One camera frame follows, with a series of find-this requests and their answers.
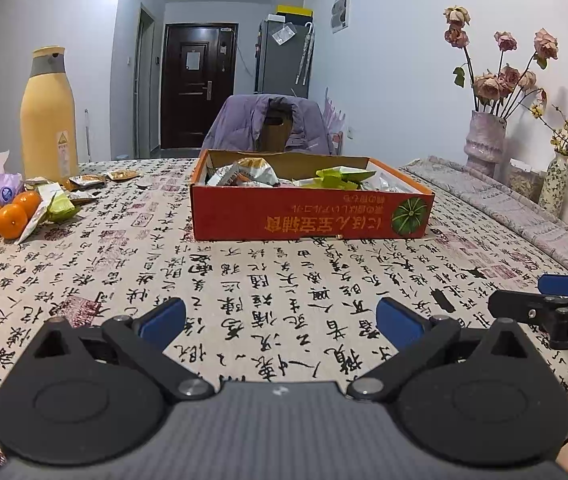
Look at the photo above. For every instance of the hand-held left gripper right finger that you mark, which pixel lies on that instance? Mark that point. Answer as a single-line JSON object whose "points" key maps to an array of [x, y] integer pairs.
{"points": [[399, 317]]}

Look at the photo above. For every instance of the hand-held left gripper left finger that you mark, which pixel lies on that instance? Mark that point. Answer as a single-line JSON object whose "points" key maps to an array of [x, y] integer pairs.
{"points": [[166, 317]]}

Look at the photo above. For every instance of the orange cardboard box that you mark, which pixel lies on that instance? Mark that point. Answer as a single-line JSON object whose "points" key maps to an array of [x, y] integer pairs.
{"points": [[289, 215]]}

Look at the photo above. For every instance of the white green snack packet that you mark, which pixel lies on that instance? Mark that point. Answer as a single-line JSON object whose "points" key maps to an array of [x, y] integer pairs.
{"points": [[344, 176]]}

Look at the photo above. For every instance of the pile of mixed snack bags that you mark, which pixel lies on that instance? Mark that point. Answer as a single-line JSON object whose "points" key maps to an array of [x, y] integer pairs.
{"points": [[254, 172]]}

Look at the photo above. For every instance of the patterned slim vase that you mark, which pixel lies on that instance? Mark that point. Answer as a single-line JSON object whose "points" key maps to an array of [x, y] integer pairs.
{"points": [[553, 185]]}

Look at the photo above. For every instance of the grey patterned cloth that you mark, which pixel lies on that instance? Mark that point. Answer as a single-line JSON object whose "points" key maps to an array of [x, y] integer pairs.
{"points": [[494, 205]]}

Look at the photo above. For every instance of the glass jar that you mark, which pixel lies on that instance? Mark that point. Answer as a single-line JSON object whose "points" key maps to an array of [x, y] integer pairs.
{"points": [[524, 182]]}

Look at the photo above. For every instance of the small silver snack packet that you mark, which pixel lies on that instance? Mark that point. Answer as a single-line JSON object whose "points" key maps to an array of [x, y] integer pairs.
{"points": [[39, 182], [85, 198]]}

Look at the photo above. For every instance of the small brown snack packet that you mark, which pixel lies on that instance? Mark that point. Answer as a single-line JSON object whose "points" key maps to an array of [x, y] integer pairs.
{"points": [[123, 175]]}

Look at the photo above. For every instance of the pink ceramic vase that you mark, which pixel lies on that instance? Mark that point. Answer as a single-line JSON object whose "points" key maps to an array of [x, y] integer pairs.
{"points": [[485, 145]]}

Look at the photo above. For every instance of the long white snack packet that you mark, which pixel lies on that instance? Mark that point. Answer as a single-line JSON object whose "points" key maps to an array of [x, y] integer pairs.
{"points": [[36, 217]]}

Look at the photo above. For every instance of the purple puffer jacket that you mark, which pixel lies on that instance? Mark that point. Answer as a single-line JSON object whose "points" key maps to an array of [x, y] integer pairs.
{"points": [[234, 125]]}

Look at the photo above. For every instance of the pink paper bag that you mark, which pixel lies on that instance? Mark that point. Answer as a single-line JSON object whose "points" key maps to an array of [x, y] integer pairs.
{"points": [[335, 117]]}

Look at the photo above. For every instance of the brown chair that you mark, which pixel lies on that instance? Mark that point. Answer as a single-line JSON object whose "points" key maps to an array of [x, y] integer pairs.
{"points": [[275, 132]]}

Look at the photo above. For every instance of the dark brown entrance door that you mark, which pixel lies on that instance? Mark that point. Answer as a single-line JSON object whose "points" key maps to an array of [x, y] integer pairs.
{"points": [[196, 105]]}

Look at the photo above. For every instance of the dried pink roses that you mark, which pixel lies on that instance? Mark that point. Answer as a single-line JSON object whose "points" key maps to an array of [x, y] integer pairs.
{"points": [[494, 82]]}

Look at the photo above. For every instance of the yellow thermos bottle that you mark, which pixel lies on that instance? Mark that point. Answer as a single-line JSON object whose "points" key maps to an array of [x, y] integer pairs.
{"points": [[49, 125]]}

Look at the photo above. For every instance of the grey interior door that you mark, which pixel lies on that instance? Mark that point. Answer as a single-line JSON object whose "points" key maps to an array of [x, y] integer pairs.
{"points": [[144, 85]]}

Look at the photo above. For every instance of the grey refrigerator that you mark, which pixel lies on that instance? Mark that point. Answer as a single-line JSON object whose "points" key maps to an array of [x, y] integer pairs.
{"points": [[279, 67]]}

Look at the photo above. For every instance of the white folded umbrella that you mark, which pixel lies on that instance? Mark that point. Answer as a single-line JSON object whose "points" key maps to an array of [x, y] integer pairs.
{"points": [[305, 55]]}

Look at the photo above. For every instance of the clear plastic bag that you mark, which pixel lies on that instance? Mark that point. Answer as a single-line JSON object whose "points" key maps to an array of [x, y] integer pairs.
{"points": [[284, 34]]}

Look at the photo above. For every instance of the yellow box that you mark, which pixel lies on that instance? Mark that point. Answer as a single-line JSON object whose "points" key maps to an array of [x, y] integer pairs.
{"points": [[294, 12]]}

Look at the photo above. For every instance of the white wall socket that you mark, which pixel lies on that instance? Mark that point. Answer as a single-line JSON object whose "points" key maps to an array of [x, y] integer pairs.
{"points": [[350, 133]]}

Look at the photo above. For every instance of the white wall panel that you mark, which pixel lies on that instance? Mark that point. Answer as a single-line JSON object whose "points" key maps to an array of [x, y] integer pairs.
{"points": [[340, 12]]}

